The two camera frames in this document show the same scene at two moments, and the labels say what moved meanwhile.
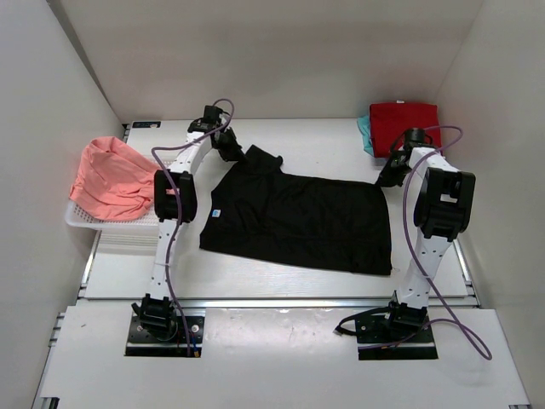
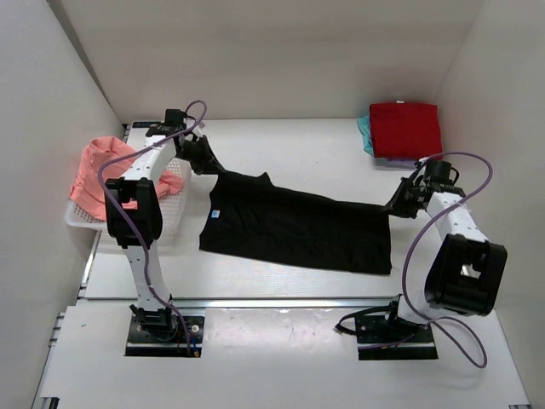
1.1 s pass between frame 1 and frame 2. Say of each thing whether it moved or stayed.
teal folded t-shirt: stayed
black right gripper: moved
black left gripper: moved
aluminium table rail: stayed
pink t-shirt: stayed
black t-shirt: moved
